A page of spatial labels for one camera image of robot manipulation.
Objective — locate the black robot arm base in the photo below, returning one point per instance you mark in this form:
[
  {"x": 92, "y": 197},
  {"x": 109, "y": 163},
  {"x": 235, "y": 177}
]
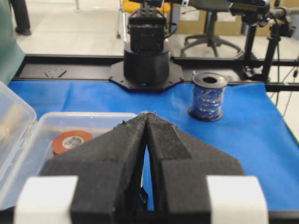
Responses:
[{"x": 146, "y": 64}]

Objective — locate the cardboard box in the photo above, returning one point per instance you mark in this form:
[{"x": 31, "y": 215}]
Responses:
[{"x": 192, "y": 21}]

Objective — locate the blue ribbon spool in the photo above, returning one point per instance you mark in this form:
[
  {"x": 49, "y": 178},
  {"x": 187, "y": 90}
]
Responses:
[{"x": 208, "y": 96}]

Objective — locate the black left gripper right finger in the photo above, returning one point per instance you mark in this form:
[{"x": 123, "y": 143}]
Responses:
[{"x": 196, "y": 183}]

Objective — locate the clear plastic toolbox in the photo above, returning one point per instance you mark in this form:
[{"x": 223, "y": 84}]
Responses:
[{"x": 26, "y": 141}]

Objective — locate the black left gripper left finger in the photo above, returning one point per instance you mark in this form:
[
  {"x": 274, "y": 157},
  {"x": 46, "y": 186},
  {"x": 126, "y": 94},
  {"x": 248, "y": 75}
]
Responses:
[{"x": 90, "y": 184}]

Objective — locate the black office chair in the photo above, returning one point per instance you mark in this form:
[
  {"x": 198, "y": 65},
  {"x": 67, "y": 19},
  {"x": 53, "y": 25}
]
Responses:
[{"x": 213, "y": 7}]

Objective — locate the black camera tripod stand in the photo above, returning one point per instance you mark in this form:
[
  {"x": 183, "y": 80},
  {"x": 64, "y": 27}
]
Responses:
[{"x": 258, "y": 13}]

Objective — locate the red tape roll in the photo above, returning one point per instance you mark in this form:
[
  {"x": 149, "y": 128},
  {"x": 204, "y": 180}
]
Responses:
[{"x": 69, "y": 140}]

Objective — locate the black aluminium frame rail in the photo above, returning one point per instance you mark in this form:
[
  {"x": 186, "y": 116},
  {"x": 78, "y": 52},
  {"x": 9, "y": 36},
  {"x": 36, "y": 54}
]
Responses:
[{"x": 109, "y": 69}]

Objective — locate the blue table cloth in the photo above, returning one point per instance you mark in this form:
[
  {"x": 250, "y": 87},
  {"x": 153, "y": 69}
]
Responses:
[{"x": 251, "y": 129}]

